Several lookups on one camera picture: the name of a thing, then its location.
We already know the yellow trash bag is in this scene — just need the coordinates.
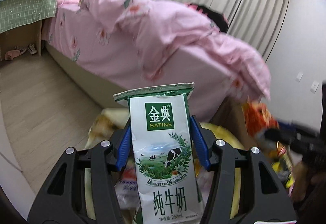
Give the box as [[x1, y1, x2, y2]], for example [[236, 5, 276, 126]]
[[85, 108, 247, 223]]

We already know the pink slipper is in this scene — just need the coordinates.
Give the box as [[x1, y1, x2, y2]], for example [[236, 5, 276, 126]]
[[4, 49, 20, 61]]

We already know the white wall socket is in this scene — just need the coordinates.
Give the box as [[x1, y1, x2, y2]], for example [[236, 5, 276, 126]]
[[310, 81, 319, 93]]

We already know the small patterned shoe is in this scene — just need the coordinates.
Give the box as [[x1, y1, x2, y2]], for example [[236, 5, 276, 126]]
[[27, 44, 37, 55]]

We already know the red gold snack wrapper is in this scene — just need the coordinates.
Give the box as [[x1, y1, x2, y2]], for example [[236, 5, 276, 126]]
[[242, 101, 279, 143]]

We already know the pink floral bed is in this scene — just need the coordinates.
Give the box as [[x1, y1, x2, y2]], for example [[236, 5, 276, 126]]
[[42, 0, 247, 121]]

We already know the green checked cloth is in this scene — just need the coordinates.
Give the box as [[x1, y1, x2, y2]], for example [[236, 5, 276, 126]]
[[1, 0, 57, 33]]

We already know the black pink garment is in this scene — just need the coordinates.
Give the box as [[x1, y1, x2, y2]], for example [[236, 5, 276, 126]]
[[186, 3, 229, 33]]

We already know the green white milk carton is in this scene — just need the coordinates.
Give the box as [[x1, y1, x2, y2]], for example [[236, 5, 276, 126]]
[[114, 83, 203, 223]]

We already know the white wall switch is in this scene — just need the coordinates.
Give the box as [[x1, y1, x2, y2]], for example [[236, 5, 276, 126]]
[[296, 72, 303, 82]]

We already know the pink floral duvet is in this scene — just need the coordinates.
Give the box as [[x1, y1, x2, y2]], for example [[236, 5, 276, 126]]
[[79, 0, 271, 99]]

